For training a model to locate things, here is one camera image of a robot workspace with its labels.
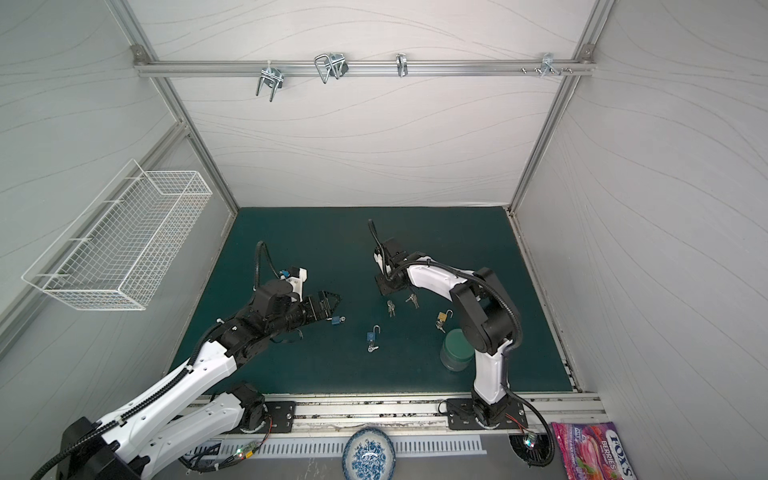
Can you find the brass padlock with keys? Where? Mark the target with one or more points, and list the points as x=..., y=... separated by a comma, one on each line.
x=442, y=318

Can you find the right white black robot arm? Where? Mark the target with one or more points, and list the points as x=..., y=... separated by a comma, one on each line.
x=491, y=324

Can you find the white wire basket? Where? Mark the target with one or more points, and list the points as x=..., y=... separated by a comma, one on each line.
x=114, y=255

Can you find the small metal bracket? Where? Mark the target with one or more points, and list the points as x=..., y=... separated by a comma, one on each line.
x=401, y=65

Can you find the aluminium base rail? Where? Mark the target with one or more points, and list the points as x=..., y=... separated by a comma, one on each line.
x=417, y=413

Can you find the pink Fox's candy bag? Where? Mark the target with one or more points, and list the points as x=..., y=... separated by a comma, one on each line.
x=593, y=452

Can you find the black round fan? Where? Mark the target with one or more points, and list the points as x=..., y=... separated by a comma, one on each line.
x=535, y=450

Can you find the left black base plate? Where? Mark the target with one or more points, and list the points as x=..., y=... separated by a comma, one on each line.
x=279, y=417

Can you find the metal U-bolt clamp middle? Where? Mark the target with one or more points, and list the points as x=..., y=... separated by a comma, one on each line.
x=331, y=65

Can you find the white vented cable duct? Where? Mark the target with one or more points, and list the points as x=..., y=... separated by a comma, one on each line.
x=402, y=446

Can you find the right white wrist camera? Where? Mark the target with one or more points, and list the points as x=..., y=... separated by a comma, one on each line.
x=380, y=261

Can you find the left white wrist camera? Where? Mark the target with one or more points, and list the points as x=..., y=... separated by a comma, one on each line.
x=296, y=277

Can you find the metal u-bolt clamp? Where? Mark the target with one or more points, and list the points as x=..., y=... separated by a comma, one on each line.
x=331, y=65
x=271, y=79

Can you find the blue white patterned plate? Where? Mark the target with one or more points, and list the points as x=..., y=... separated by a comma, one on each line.
x=369, y=454

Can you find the blue padlock with keys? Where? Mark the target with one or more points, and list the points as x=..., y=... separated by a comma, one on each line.
x=371, y=338

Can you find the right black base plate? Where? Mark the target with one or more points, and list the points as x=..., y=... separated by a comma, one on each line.
x=466, y=413

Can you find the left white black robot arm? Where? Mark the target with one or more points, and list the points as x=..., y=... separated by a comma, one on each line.
x=140, y=438

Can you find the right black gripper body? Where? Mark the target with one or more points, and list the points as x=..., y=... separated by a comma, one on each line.
x=389, y=276

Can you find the metal U-bolt clamp left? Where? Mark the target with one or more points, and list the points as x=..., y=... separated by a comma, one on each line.
x=271, y=79

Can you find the metal bolt clamp right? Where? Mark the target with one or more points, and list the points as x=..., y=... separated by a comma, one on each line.
x=547, y=67

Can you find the green lidded jar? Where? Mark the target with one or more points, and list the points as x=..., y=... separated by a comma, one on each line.
x=456, y=353

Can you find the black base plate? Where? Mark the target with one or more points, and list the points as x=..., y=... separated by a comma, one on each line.
x=466, y=413
x=279, y=417

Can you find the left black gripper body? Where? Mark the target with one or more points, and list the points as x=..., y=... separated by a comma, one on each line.
x=300, y=313

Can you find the green table mat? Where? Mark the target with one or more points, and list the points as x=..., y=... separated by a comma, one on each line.
x=335, y=246

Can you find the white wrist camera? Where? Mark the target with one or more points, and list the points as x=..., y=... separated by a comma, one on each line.
x=296, y=277
x=380, y=261

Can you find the aluminium crossbar rail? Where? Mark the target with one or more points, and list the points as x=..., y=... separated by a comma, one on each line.
x=357, y=68

